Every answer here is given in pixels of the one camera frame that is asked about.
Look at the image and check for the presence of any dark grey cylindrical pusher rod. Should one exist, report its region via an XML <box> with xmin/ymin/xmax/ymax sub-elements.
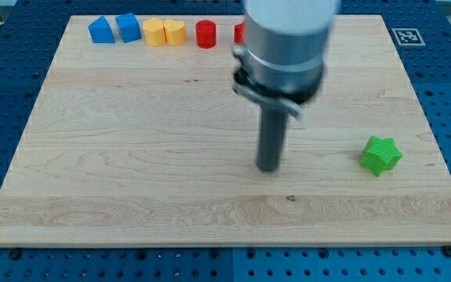
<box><xmin>256</xmin><ymin>107</ymin><xmax>288</xmax><ymax>172</ymax></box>

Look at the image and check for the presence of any black silver tool clamp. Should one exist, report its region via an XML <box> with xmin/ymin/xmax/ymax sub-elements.
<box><xmin>232</xmin><ymin>45</ymin><xmax>325</xmax><ymax>120</ymax></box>

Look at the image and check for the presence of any green star block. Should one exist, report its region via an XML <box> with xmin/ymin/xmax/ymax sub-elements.
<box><xmin>359</xmin><ymin>136</ymin><xmax>402</xmax><ymax>177</ymax></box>

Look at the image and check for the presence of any red block behind arm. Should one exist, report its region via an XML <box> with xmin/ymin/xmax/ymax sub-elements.
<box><xmin>233</xmin><ymin>22</ymin><xmax>244</xmax><ymax>45</ymax></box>

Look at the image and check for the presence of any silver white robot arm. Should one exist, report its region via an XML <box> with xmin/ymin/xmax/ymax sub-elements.
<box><xmin>233</xmin><ymin>0</ymin><xmax>341</xmax><ymax>172</ymax></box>

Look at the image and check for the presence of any red cylinder block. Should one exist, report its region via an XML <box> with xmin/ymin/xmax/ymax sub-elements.
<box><xmin>195</xmin><ymin>20</ymin><xmax>217</xmax><ymax>49</ymax></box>

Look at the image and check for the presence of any yellow heart block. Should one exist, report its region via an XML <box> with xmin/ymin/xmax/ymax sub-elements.
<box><xmin>163</xmin><ymin>19</ymin><xmax>187</xmax><ymax>46</ymax></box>

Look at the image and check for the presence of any white fiducial marker tag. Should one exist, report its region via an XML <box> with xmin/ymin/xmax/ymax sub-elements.
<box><xmin>392</xmin><ymin>27</ymin><xmax>425</xmax><ymax>46</ymax></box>

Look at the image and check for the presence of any yellow hexagon block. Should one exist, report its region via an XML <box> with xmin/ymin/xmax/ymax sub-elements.
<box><xmin>143</xmin><ymin>18</ymin><xmax>166</xmax><ymax>47</ymax></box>

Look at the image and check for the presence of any wooden board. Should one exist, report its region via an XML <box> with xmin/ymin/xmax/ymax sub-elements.
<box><xmin>0</xmin><ymin>16</ymin><xmax>451</xmax><ymax>248</ymax></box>

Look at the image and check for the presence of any blue pentagon block right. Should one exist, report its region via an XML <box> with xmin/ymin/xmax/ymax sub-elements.
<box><xmin>115</xmin><ymin>13</ymin><xmax>142</xmax><ymax>43</ymax></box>

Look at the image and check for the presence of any blue pentagon block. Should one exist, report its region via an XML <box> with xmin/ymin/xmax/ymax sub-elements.
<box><xmin>88</xmin><ymin>16</ymin><xmax>115</xmax><ymax>44</ymax></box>
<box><xmin>115</xmin><ymin>13</ymin><xmax>142</xmax><ymax>43</ymax></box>

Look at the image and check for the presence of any blue pentagon block left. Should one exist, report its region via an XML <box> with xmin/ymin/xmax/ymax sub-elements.
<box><xmin>88</xmin><ymin>16</ymin><xmax>115</xmax><ymax>44</ymax></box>

